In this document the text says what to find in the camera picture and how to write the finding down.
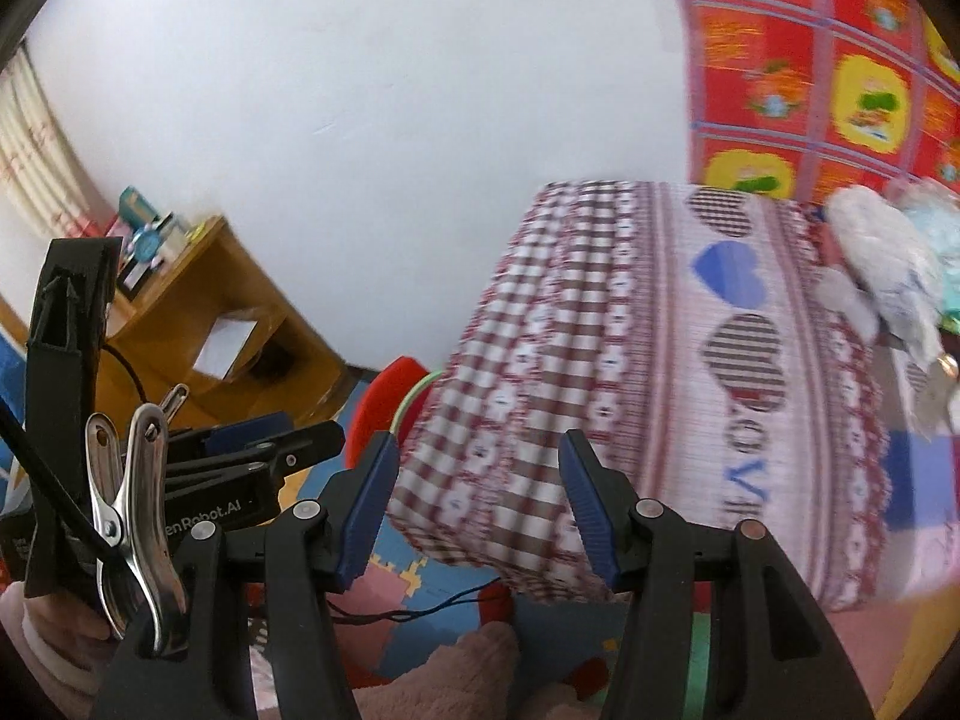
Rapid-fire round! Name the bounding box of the cream floral curtain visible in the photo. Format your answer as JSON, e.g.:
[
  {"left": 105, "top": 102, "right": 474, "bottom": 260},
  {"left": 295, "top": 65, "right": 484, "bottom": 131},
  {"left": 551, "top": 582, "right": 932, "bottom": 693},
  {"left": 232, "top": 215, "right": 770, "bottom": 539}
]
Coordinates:
[{"left": 0, "top": 52, "right": 98, "bottom": 241}]

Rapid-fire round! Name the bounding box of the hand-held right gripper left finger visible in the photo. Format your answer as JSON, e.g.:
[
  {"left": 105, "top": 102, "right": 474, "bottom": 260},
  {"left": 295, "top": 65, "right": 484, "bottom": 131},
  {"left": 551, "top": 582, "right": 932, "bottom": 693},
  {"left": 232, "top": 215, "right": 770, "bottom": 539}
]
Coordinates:
[{"left": 90, "top": 431, "right": 402, "bottom": 720}]

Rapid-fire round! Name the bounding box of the person's left forearm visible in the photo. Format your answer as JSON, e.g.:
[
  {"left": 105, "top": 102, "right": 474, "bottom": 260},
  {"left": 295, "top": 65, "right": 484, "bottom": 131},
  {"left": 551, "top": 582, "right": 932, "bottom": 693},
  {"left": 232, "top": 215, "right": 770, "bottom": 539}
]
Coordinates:
[{"left": 0, "top": 585, "right": 113, "bottom": 698}]

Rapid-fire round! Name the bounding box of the heart patchwork tablecloth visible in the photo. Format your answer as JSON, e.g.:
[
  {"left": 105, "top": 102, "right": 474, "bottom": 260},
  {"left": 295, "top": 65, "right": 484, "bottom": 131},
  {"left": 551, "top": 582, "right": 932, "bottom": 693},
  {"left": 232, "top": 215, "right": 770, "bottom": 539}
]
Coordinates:
[{"left": 386, "top": 180, "right": 960, "bottom": 608}]

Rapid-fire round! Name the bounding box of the person's fluffy pink leg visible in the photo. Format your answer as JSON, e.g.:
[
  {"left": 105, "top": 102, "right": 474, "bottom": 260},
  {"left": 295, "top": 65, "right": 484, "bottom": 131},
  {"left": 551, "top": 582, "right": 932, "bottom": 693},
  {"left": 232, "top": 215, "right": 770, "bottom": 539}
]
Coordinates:
[{"left": 352, "top": 619, "right": 526, "bottom": 720}]

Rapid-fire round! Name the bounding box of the wooden desk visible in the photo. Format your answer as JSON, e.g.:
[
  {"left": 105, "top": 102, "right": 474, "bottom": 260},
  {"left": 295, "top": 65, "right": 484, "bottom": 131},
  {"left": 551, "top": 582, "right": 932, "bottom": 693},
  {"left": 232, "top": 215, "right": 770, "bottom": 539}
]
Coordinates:
[{"left": 0, "top": 216, "right": 350, "bottom": 436}]

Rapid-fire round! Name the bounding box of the blue alarm clock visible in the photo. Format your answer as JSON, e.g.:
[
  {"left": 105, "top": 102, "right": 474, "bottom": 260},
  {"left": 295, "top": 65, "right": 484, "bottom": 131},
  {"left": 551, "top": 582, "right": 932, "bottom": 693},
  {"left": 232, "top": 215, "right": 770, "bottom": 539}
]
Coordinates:
[{"left": 129, "top": 225, "right": 166, "bottom": 267}]

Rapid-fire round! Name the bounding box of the teal box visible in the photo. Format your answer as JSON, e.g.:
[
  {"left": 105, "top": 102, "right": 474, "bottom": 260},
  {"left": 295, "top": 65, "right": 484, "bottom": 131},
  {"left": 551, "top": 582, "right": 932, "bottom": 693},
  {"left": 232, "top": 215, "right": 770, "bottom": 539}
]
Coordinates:
[{"left": 120, "top": 186, "right": 157, "bottom": 230}]

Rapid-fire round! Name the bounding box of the thin black floor wire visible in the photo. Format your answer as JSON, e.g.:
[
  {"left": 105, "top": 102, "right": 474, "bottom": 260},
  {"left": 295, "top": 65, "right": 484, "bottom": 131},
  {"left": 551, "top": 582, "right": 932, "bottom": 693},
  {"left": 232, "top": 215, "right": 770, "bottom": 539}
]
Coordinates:
[{"left": 330, "top": 577, "right": 503, "bottom": 623}]

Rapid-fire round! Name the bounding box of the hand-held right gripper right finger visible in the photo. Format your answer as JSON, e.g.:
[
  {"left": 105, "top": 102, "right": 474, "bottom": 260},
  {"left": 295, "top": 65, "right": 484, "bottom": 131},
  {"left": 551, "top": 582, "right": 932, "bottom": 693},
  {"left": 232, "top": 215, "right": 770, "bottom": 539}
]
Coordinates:
[{"left": 559, "top": 427, "right": 875, "bottom": 720}]

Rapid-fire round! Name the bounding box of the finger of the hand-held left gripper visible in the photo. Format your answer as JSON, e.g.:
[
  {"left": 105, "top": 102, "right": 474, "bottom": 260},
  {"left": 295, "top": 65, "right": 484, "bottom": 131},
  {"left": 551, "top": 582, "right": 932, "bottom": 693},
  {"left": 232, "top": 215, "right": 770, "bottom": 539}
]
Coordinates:
[
  {"left": 165, "top": 421, "right": 347, "bottom": 497},
  {"left": 166, "top": 411, "right": 295, "bottom": 460}
]

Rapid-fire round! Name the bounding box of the teal wipes packet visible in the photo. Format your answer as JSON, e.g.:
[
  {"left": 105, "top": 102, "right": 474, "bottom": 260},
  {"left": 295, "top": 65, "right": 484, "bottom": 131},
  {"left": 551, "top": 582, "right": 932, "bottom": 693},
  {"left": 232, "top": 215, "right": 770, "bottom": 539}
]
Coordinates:
[{"left": 896, "top": 180, "right": 960, "bottom": 331}]

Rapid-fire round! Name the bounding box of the red floral wall cloth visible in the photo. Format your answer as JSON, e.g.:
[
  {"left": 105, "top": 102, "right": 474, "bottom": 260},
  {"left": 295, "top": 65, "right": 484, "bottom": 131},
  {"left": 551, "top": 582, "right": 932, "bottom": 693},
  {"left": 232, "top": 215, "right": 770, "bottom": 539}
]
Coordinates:
[{"left": 667, "top": 0, "right": 960, "bottom": 203}]

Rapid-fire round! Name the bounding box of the white paper sheet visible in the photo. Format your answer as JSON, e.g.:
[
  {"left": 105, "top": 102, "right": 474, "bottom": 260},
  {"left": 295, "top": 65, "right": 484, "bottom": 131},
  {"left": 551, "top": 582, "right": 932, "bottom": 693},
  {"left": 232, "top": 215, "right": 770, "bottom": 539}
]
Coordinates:
[{"left": 193, "top": 319, "right": 256, "bottom": 376}]

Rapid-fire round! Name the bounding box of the black cable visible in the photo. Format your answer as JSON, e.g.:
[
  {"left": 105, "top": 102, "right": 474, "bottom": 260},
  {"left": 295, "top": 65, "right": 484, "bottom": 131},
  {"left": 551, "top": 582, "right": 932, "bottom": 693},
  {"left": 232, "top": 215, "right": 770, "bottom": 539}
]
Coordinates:
[
  {"left": 101, "top": 345, "right": 151, "bottom": 410},
  {"left": 0, "top": 401, "right": 121, "bottom": 560}
]

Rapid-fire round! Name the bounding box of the red plastic stool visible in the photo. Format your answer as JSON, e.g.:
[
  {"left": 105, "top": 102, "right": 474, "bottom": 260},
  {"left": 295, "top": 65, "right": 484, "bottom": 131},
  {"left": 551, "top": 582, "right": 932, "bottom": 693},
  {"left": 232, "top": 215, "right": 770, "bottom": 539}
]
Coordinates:
[{"left": 352, "top": 358, "right": 432, "bottom": 458}]

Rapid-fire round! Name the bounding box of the foam puzzle floor mat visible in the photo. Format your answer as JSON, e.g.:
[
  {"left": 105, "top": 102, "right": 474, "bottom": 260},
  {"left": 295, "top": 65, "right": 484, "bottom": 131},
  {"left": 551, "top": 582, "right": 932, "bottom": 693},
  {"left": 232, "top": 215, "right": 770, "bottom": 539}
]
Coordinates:
[{"left": 0, "top": 330, "right": 623, "bottom": 720}]

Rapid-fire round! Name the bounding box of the clear plastic bag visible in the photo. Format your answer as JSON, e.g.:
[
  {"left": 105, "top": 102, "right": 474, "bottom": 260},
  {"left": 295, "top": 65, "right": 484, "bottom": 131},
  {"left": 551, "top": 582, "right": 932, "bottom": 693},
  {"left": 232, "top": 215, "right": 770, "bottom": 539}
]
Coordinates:
[{"left": 825, "top": 184, "right": 946, "bottom": 361}]

